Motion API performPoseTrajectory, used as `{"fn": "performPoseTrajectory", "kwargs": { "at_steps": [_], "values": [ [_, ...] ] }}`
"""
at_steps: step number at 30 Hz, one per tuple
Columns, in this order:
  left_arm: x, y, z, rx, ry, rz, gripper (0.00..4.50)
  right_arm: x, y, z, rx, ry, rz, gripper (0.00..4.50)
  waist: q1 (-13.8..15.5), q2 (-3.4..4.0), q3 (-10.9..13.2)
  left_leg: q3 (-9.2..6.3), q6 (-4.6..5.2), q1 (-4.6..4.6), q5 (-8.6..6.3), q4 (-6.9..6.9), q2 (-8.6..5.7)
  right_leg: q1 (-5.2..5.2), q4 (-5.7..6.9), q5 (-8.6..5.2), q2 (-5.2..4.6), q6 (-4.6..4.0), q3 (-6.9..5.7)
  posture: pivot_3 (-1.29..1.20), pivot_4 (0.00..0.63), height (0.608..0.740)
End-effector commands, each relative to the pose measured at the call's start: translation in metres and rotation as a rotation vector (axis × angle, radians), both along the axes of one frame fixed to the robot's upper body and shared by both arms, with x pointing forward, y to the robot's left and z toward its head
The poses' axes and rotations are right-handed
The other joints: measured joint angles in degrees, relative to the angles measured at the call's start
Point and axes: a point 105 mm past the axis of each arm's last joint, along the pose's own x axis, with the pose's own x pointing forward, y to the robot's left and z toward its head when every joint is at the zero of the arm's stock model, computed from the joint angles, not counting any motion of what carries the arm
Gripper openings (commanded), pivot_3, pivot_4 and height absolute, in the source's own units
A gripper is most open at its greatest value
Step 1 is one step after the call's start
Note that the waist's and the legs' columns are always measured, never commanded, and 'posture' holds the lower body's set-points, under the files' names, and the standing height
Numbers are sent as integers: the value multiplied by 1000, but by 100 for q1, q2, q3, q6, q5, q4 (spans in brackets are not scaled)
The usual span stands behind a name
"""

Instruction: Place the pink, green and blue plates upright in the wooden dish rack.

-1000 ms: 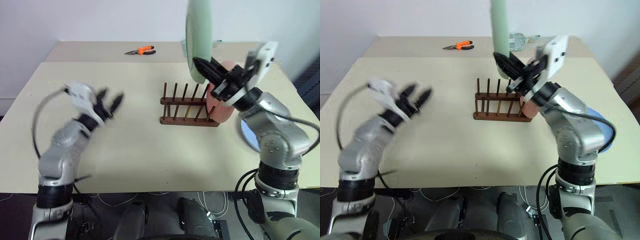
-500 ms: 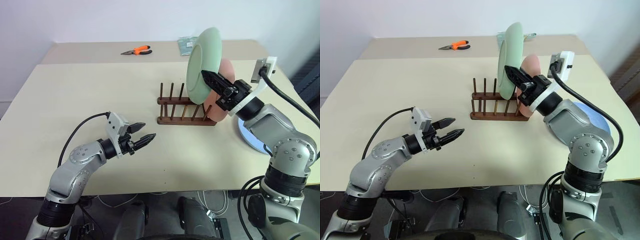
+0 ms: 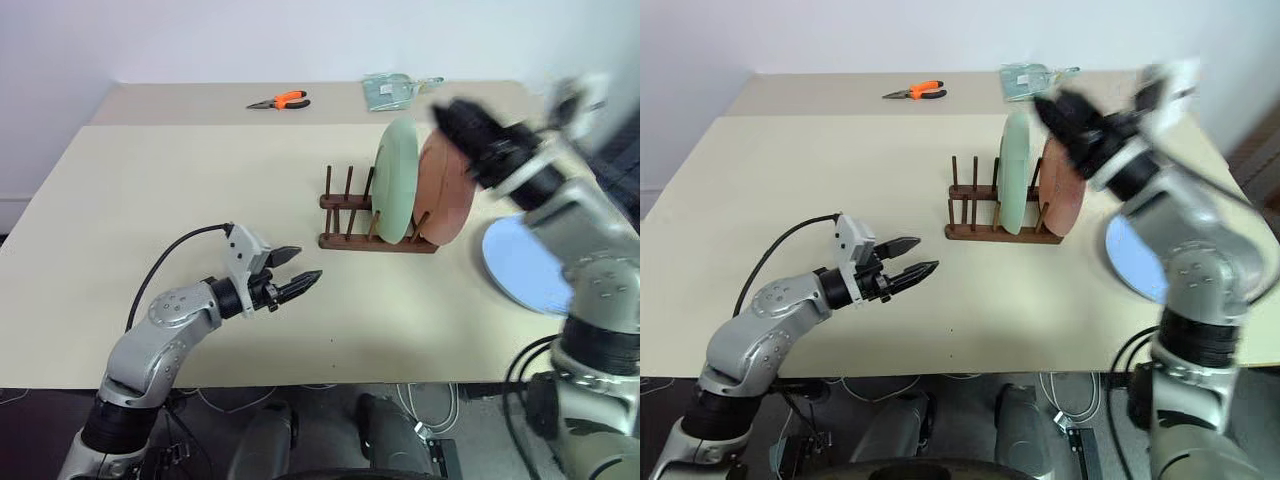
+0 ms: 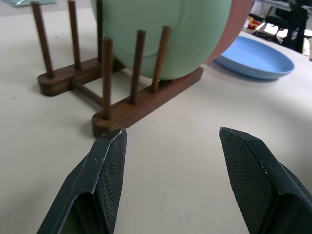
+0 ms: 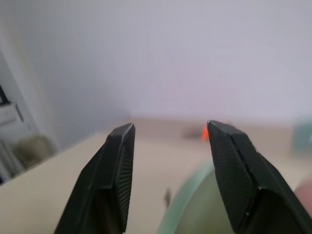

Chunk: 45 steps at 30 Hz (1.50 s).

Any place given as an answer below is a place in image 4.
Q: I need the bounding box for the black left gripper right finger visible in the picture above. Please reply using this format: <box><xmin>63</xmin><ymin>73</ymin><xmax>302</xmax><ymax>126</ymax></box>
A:
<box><xmin>218</xmin><ymin>127</ymin><xmax>312</xmax><ymax>234</ymax></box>

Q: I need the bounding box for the wooden dish rack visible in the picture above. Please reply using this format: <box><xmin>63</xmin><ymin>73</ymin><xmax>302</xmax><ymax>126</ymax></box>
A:
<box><xmin>31</xmin><ymin>0</ymin><xmax>204</xmax><ymax>139</ymax></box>

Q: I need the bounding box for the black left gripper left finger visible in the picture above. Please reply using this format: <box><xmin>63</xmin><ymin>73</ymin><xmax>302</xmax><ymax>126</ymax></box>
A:
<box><xmin>36</xmin><ymin>128</ymin><xmax>128</xmax><ymax>234</ymax></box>

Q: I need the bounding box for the green plate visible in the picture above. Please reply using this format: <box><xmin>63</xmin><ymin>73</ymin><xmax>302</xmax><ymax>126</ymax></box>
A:
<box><xmin>90</xmin><ymin>0</ymin><xmax>233</xmax><ymax>80</ymax></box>

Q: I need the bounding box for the black office chair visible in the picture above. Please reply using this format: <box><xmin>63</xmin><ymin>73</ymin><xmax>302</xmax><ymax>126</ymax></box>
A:
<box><xmin>263</xmin><ymin>4</ymin><xmax>310</xmax><ymax>53</ymax></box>

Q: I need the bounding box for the teal cloth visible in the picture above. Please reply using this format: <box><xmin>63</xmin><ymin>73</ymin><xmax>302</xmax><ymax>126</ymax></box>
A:
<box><xmin>5</xmin><ymin>0</ymin><xmax>57</xmax><ymax>7</ymax></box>

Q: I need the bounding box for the pink plate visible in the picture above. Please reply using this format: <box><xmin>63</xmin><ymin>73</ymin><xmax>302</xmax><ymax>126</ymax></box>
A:
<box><xmin>204</xmin><ymin>0</ymin><xmax>254</xmax><ymax>64</ymax></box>

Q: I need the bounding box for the blue plate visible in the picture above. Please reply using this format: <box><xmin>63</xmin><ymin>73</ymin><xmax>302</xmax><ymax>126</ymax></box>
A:
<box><xmin>213</xmin><ymin>35</ymin><xmax>295</xmax><ymax>81</ymax></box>

